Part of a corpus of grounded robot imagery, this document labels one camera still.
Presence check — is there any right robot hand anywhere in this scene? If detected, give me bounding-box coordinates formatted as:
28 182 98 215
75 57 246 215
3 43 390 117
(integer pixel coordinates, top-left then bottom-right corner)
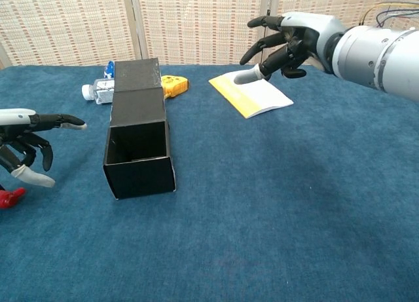
232 12 348 85

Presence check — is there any blue carpeted table surface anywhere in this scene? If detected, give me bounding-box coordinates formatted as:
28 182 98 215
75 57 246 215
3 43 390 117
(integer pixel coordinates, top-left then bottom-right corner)
0 64 419 302

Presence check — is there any clear plastic bottle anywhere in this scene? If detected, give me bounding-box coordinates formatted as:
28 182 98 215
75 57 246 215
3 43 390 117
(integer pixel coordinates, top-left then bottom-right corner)
81 78 115 105

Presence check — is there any yellow and white booklet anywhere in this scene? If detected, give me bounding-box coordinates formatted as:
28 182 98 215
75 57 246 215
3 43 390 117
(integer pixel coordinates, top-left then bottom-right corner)
208 69 295 119

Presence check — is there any black and red clamp tool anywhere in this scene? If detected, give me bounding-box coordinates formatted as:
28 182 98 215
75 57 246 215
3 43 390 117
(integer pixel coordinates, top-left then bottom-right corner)
0 187 26 210

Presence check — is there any yellow tape measure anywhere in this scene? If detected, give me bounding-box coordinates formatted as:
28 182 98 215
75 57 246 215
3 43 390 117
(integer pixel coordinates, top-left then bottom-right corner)
160 75 190 100

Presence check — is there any black cardboard box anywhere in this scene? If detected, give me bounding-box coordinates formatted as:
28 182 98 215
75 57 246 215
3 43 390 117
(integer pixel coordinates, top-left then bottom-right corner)
102 58 177 200

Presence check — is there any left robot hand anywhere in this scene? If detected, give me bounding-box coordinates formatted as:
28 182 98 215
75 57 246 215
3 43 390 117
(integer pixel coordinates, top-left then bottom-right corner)
0 108 88 188

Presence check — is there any woven folding screen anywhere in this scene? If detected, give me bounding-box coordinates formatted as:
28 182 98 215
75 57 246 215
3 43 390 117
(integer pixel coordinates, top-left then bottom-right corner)
0 0 419 70

